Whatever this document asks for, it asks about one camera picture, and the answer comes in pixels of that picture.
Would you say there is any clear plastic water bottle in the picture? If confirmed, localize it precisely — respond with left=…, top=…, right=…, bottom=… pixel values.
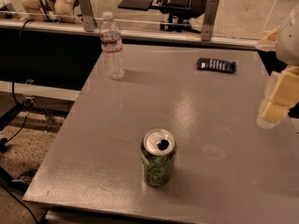
left=99, top=11, right=125, bottom=79

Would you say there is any seated person in beige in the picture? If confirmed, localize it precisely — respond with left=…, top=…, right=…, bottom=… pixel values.
left=21, top=0, right=81, bottom=24

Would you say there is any left metal rail bracket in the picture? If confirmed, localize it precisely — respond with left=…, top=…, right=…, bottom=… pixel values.
left=78, top=0, right=97, bottom=32

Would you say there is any black power cable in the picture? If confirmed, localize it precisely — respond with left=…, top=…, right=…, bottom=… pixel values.
left=0, top=19, right=35, bottom=154

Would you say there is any metal railing bar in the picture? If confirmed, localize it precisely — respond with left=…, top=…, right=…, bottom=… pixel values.
left=0, top=18, right=260, bottom=50

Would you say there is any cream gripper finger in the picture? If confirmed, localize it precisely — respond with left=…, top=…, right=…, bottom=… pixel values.
left=256, top=26, right=279, bottom=51
left=256, top=65, right=299, bottom=129

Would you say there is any right metal rail bracket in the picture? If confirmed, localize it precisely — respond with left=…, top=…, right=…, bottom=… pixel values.
left=201, top=0, right=220, bottom=42

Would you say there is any black office chair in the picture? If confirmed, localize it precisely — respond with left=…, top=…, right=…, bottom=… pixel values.
left=151, top=0, right=207, bottom=34

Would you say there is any green soda can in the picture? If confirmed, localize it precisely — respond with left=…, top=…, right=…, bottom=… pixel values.
left=140, top=129, right=177, bottom=187

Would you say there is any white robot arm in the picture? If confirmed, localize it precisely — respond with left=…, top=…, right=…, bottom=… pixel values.
left=256, top=4, right=299, bottom=129

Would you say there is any metal rail bracket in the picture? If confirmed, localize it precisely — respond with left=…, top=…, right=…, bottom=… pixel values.
left=78, top=0, right=97, bottom=32
left=201, top=0, right=220, bottom=42

